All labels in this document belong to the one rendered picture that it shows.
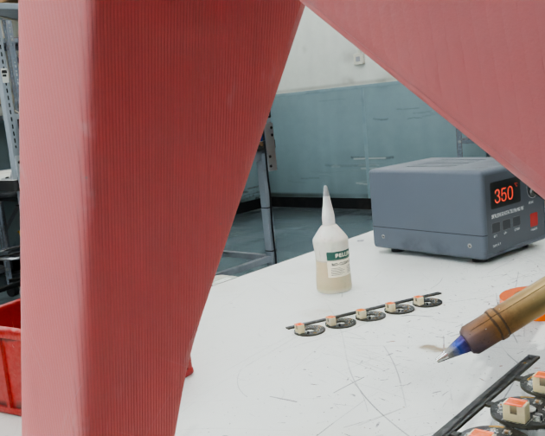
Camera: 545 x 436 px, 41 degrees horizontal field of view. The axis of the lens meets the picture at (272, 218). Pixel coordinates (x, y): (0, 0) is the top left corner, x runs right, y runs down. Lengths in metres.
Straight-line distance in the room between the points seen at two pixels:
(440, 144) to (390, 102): 0.53
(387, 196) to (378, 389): 0.38
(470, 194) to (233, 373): 0.34
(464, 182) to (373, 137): 5.10
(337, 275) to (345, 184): 5.38
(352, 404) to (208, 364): 0.13
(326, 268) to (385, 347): 0.16
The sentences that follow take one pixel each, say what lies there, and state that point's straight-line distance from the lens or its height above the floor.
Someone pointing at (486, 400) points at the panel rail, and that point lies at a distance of 0.29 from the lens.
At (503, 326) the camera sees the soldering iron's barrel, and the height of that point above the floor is 0.87.
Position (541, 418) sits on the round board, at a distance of 0.28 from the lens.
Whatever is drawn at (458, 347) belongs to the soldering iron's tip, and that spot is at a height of 0.86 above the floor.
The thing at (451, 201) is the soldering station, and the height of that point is 0.81.
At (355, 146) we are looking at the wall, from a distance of 5.95.
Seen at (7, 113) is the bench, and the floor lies 0.98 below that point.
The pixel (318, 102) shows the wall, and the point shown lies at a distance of 6.13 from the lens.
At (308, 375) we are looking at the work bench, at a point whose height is 0.75.
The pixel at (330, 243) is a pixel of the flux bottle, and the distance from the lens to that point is 0.67.
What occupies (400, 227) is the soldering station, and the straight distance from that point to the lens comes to 0.81.
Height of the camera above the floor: 0.93
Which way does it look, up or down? 9 degrees down
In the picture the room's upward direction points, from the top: 6 degrees counter-clockwise
